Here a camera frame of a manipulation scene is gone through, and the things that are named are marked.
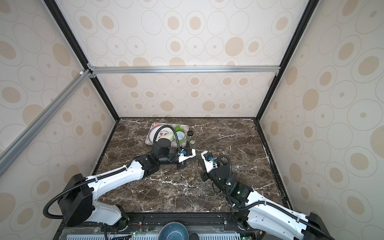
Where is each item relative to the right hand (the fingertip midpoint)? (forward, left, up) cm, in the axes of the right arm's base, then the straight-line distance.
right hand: (201, 159), depth 74 cm
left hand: (0, +1, +3) cm, 3 cm away
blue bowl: (-27, +14, -18) cm, 36 cm away
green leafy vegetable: (+31, +15, -12) cm, 36 cm away
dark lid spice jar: (+24, +6, -11) cm, 28 cm away
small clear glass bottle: (+18, +5, -13) cm, 23 cm away
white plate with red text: (+33, +28, -19) cm, 47 cm away
